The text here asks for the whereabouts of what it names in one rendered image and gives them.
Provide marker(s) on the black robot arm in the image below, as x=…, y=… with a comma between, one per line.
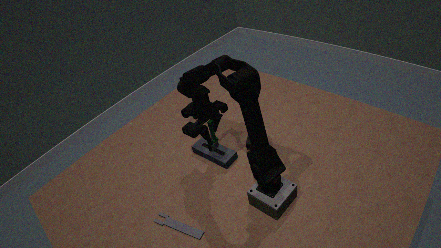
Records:
x=244, y=87

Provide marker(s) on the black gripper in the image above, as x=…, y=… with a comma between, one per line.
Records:
x=210, y=111

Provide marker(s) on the dark grey forked flat bar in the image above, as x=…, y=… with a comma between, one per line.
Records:
x=184, y=228

